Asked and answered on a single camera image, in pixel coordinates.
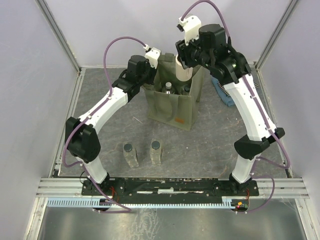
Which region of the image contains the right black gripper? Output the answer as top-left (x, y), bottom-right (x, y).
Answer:
top-left (174, 30), bottom-right (213, 71)

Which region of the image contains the cream cylindrical jar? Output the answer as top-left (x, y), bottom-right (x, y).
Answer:
top-left (175, 54), bottom-right (193, 82)

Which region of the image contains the clear square bottle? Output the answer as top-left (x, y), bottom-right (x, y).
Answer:
top-left (123, 141), bottom-right (139, 168)
top-left (149, 138), bottom-right (163, 166)
top-left (180, 85), bottom-right (191, 96)

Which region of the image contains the chrome dome clear bottle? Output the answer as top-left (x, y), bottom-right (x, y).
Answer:
top-left (161, 82), bottom-right (178, 95)

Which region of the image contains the green canvas bag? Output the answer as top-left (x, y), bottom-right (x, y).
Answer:
top-left (143, 53), bottom-right (205, 131)

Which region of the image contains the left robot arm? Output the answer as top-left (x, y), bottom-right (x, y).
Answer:
top-left (65, 52), bottom-right (160, 195)

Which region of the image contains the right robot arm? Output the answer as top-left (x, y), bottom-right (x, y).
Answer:
top-left (175, 23), bottom-right (285, 196)

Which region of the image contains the black white striped cloth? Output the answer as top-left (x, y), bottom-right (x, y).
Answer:
top-left (217, 82), bottom-right (230, 97)

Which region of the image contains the blue folded cloth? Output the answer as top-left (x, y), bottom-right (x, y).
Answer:
top-left (211, 77), bottom-right (235, 107)

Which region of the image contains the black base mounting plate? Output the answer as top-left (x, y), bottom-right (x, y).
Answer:
top-left (81, 176), bottom-right (259, 204)

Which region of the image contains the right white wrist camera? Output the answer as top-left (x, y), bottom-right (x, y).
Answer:
top-left (178, 14), bottom-right (202, 46)

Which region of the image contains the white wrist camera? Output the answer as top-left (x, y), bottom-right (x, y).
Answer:
top-left (178, 14), bottom-right (202, 46)
top-left (143, 44), bottom-right (161, 69)

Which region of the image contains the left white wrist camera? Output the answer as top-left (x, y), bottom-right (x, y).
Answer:
top-left (143, 44), bottom-right (161, 69)

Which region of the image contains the blue slotted cable duct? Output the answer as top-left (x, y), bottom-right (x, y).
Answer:
top-left (47, 195), bottom-right (241, 209)

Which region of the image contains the aluminium front rail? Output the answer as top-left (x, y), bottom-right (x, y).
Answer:
top-left (36, 178), bottom-right (310, 199)

